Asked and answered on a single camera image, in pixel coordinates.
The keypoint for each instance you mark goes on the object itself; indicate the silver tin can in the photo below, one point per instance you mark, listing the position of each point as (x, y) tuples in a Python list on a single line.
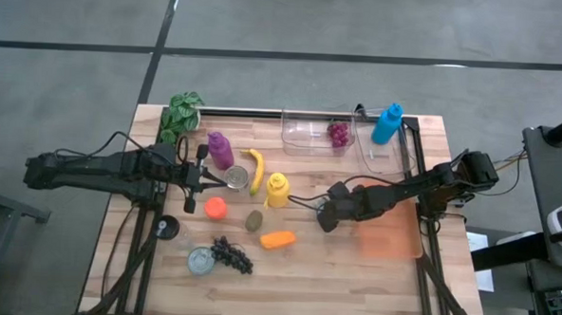
[(201, 261), (236, 178)]

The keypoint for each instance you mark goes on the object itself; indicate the yellow plastic bottle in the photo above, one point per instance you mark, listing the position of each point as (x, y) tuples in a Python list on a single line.
[(277, 190)]

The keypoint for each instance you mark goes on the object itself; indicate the purple plastic bottle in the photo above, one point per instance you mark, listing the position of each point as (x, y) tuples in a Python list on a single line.
[(220, 152)]

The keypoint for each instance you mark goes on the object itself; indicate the potted green plant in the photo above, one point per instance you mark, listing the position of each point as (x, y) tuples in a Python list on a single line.
[(184, 111)]

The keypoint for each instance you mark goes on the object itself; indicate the red toy grapes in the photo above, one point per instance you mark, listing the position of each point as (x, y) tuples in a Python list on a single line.
[(338, 135)]

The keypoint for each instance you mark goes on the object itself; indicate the black desk beam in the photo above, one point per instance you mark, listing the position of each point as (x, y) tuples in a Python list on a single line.
[(509, 253)]

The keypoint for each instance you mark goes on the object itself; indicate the brown toy kiwi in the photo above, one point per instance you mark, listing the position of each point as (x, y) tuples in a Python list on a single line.
[(254, 221)]

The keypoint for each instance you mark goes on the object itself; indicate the yellow toy banana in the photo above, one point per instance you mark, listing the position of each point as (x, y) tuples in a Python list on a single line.
[(259, 173)]

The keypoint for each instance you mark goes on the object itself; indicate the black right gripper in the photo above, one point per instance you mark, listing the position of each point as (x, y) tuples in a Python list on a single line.
[(343, 205)]

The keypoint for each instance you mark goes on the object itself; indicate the orange translucent bin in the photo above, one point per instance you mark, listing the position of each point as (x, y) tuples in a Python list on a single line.
[(391, 238)]

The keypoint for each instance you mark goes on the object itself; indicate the clear plastic bin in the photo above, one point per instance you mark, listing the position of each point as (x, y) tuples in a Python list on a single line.
[(306, 135), (385, 159)]

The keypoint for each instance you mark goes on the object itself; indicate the grey metal stand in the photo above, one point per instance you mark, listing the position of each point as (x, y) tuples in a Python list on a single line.
[(13, 206)]

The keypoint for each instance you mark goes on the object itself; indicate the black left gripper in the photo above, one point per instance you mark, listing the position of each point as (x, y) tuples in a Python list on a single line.
[(193, 177)]

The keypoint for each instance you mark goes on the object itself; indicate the blue plastic bottle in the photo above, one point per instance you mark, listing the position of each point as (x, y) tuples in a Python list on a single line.
[(387, 126)]

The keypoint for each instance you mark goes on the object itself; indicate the white paper sheet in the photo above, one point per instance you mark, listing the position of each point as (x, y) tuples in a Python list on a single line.
[(476, 242)]

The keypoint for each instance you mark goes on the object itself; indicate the orange round container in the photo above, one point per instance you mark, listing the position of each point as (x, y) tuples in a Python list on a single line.
[(216, 208)]

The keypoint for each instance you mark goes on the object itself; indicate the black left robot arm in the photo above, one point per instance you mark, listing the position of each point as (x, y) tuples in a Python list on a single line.
[(86, 168)]

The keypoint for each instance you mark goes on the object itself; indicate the black toy grapes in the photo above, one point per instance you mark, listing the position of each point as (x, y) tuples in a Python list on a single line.
[(231, 256)]

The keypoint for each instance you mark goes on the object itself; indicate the orange toy fruit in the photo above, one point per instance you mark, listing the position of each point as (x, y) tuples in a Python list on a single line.
[(277, 240)]

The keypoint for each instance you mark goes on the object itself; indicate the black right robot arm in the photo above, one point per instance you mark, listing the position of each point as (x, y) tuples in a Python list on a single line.
[(417, 189)]

